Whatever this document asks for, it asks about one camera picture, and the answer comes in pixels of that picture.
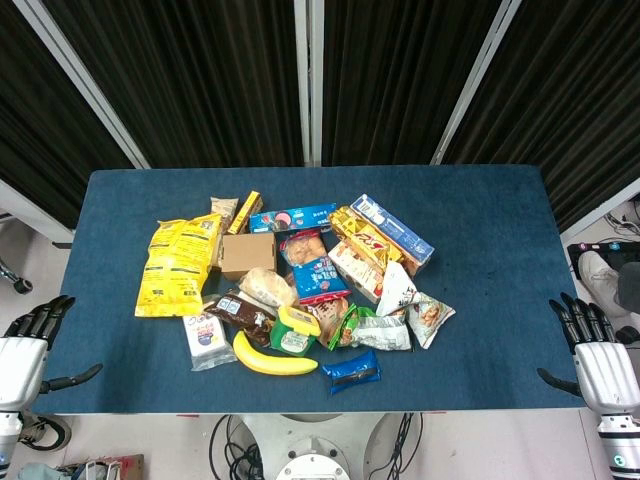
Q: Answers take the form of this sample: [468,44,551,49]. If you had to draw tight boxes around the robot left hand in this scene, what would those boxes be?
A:
[0,294,104,414]

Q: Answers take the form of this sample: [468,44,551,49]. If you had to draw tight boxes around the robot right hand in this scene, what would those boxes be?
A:
[537,292,640,416]

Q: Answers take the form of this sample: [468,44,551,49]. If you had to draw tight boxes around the white bag fried snack print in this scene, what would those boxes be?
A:
[405,291,457,350]

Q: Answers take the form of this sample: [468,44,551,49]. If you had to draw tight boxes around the white bag black characters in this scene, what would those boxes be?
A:
[375,260,419,317]

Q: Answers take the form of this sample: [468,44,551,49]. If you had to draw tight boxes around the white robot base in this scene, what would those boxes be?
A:
[243,412,397,480]

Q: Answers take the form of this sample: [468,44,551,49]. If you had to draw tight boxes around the yellow chip bag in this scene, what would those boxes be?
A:
[133,213,224,319]

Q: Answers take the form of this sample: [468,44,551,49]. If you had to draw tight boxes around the brown chocolate bar wrapper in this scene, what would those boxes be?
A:
[203,293,277,349]

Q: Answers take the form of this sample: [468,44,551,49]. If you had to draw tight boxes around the green silver crumpled bag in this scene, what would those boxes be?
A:
[327,303,414,353]

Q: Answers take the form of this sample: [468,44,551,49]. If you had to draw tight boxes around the blue snack bag clear window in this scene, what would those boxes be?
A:
[278,227,352,306]

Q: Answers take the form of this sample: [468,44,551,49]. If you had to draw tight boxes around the grey black shoe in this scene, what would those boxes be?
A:
[18,413,74,452]

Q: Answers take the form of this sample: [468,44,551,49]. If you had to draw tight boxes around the black chair caster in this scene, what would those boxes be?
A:
[0,258,34,296]

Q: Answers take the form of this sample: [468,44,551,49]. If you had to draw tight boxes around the white sneaker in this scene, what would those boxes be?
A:
[578,249,622,307]

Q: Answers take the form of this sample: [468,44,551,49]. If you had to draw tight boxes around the brown box of clutter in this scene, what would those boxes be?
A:
[19,453,146,480]

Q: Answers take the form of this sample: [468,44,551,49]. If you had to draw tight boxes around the black device coloured stripe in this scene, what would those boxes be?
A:
[566,240,640,282]

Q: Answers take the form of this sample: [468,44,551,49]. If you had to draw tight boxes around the blue felt table cloth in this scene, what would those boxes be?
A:
[32,164,586,415]

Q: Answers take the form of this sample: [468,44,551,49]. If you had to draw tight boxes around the white tissue packet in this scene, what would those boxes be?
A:
[181,310,238,373]

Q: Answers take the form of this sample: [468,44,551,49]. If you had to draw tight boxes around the black pleated curtain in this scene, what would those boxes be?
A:
[442,0,640,234]
[322,0,502,167]
[0,0,135,230]
[42,0,307,169]

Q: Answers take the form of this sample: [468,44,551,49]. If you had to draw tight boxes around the yellow banana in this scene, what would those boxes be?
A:
[232,329,320,377]

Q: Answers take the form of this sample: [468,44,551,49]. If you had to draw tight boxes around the blue packet black band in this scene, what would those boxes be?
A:
[321,349,383,397]

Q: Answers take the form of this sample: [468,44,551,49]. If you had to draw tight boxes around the long blue white box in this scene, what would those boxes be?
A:
[349,193,435,277]

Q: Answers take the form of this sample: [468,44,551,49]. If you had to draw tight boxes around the brown cardboard box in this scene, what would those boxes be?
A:
[220,231,278,282]

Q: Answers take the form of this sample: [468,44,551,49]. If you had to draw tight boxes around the bread in clear wrap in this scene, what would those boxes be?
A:
[238,267,299,309]

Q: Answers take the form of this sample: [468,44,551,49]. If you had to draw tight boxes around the beige snack packet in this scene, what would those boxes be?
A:
[209,196,239,227]

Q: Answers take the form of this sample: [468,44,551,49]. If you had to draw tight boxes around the white red biscuit box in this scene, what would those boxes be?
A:
[327,239,386,305]

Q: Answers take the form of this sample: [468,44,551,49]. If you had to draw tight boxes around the green tub yellow lid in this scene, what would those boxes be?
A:
[269,305,322,357]

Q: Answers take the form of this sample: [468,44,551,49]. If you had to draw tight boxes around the slim yellow box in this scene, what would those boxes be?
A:
[227,190,264,236]

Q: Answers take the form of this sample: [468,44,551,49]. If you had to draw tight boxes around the gold foil snack wrapper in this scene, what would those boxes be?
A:
[328,205,404,274]

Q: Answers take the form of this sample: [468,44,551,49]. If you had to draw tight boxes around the brown orange flat pouch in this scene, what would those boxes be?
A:
[304,296,351,349]

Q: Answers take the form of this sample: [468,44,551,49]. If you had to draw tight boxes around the blue cookie box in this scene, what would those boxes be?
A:
[248,202,339,234]

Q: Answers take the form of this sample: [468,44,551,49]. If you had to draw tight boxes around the white frame rail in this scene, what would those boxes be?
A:
[0,177,76,245]
[559,176,640,242]

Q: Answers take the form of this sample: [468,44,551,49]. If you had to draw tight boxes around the black cable bundle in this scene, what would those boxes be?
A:
[208,413,265,480]
[367,412,425,480]

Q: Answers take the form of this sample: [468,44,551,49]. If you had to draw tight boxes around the white frame pole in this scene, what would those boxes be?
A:
[430,0,524,167]
[12,0,152,170]
[293,0,326,168]

